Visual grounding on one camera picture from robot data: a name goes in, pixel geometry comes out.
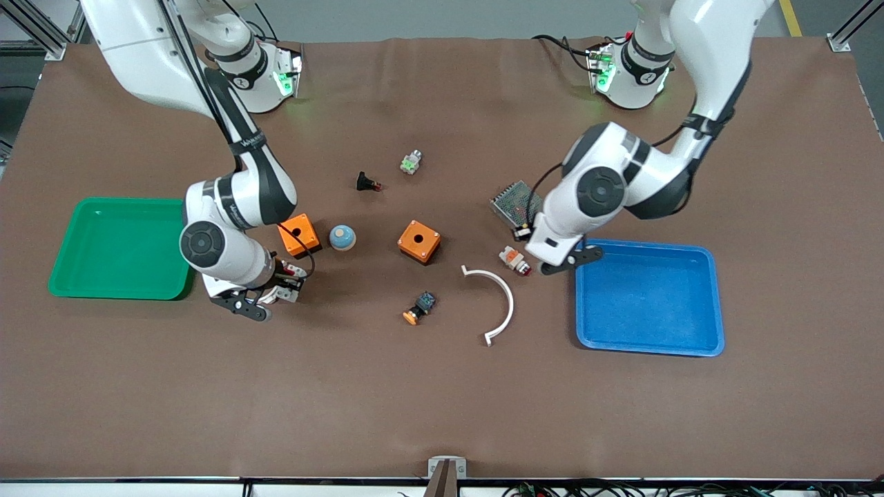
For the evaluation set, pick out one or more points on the blue grey round knob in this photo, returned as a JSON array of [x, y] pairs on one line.
[[342, 237]]

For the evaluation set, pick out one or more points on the blue plastic tray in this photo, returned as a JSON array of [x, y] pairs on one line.
[[649, 297]]

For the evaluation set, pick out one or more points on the white curved plastic clip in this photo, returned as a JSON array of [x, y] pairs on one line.
[[509, 304]]

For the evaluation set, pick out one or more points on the yellow mushroom push button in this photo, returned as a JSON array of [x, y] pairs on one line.
[[420, 308]]

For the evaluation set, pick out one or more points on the white table edge strip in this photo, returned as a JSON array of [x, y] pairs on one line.
[[138, 489]]

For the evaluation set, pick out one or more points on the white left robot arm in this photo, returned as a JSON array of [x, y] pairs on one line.
[[601, 190]]

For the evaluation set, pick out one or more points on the green plastic tray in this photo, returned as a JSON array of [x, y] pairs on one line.
[[117, 248]]

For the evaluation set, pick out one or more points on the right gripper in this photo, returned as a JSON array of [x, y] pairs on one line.
[[282, 279]]

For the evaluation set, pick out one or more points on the black red small switch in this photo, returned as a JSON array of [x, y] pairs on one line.
[[366, 182]]

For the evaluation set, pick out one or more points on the orange button box with hole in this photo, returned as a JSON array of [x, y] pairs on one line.
[[297, 231], [425, 247]]

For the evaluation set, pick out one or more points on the green white small component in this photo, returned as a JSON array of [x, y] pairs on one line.
[[411, 163]]

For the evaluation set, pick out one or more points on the metal mesh power supply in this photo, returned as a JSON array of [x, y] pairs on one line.
[[514, 203]]

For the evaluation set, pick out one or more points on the grey metal bracket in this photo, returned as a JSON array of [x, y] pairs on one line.
[[435, 466]]

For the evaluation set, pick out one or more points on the aluminium frame profile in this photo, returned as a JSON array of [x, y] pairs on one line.
[[41, 27], [853, 24]]

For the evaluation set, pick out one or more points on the red white push button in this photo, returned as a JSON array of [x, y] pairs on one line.
[[513, 259]]

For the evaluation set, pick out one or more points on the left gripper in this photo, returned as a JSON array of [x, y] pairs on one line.
[[519, 235]]

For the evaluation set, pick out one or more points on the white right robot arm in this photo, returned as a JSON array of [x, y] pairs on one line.
[[235, 200]]

